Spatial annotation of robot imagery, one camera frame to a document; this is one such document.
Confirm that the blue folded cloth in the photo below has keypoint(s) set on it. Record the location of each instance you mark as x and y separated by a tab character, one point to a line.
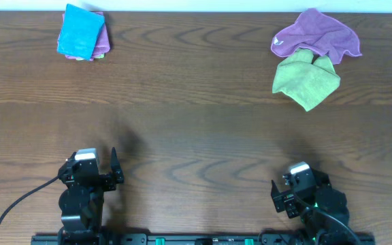
79	32

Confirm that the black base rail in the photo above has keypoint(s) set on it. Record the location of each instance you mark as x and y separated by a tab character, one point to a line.
143	239

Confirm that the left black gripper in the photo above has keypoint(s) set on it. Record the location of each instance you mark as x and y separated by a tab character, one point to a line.
107	178

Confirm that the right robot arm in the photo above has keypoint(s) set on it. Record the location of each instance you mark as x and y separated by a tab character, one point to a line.
321	208

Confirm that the green folded cloth bottom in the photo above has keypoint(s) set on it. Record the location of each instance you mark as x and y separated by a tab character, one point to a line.
100	56

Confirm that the purple folded cloth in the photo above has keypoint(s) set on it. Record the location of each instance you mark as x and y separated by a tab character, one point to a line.
102	45

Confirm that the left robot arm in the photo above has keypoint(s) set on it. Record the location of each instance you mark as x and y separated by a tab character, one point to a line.
81	203

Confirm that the green microfiber cloth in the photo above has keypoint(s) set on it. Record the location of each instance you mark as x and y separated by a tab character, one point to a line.
306	79

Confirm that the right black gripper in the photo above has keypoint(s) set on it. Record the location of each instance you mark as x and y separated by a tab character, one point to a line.
287	201

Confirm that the purple crumpled cloth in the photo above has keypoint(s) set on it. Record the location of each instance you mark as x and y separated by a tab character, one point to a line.
320	33

